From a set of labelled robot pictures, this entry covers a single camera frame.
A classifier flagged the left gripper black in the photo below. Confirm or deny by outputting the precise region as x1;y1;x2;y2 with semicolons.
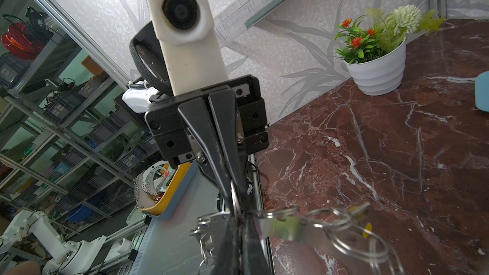
145;75;269;214

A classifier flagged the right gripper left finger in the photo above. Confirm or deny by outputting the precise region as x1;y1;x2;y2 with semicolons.
211;215;242;275

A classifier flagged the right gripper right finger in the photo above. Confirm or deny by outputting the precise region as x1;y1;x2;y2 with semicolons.
242;215;271;275

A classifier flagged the large metal key ring plate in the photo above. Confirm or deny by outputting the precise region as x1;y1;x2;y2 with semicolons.
191;206;404;274

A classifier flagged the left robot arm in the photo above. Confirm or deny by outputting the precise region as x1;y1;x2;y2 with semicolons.
124;23;269;211

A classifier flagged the yellow tray with parts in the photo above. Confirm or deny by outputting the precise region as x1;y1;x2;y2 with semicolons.
134;160;196;220

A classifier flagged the key with yellow tag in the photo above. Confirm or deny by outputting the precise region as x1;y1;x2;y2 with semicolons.
348;202;373;239

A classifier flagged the potted plant white pot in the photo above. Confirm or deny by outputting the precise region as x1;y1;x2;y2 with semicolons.
334;5;446;96

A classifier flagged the light blue toy trowel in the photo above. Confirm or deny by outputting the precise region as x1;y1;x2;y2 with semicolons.
474;71;489;112

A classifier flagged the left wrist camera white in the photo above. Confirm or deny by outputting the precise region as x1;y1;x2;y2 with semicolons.
147;0;229;95

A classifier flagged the clear acrylic wall shelf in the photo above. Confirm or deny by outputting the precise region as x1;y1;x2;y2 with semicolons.
215;0;287;48

